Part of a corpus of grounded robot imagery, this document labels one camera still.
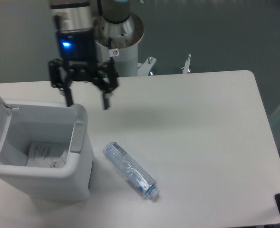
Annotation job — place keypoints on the crushed clear plastic bottle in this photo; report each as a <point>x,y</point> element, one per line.
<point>134,173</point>

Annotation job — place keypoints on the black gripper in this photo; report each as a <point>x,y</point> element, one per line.
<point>79,59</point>

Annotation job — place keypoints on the white trash can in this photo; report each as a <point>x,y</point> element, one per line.
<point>33,121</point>

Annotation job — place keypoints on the white pedestal base frame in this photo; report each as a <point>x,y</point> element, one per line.
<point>145,68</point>

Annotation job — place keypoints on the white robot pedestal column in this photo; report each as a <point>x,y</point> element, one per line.
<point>119,41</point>

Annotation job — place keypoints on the white plastic wrapper bag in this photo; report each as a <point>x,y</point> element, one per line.
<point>47,155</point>

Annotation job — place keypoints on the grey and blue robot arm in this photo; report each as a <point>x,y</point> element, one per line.
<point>70,15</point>

